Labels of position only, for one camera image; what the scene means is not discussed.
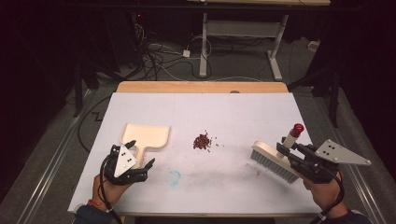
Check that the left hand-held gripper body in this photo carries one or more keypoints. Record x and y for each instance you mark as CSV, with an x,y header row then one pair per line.
x,y
124,161

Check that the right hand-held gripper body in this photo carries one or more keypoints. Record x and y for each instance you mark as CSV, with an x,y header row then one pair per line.
x,y
333,154

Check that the cream plastic dustpan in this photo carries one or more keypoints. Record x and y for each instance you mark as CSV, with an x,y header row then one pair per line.
x,y
146,138

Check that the cream brush with red cap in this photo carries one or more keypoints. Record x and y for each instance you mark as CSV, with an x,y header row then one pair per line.
x,y
271,158

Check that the pile of red beans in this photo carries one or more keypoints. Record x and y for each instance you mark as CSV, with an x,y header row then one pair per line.
x,y
201,142

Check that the person's left hand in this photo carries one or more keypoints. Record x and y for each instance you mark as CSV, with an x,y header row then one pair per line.
x,y
113,193

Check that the person's right hand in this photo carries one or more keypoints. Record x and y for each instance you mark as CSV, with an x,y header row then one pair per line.
x,y
323,194

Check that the red wristband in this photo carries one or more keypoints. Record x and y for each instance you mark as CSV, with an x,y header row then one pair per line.
x,y
96,204

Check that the black metal stand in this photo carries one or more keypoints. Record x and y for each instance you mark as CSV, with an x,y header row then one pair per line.
x,y
77,93
333,99

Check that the white table cover sheet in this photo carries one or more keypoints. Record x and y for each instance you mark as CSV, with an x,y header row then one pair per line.
x,y
218,118

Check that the wooden table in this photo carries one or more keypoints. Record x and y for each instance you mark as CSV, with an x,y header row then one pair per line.
x,y
202,87

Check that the white power adapter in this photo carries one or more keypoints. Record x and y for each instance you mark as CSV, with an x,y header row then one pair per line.
x,y
186,53

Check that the metal floor rail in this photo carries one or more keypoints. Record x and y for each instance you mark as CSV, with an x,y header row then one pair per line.
x,y
53,161
358,186

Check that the white metal desk frame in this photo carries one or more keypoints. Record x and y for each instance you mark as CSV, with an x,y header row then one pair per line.
x,y
204,46

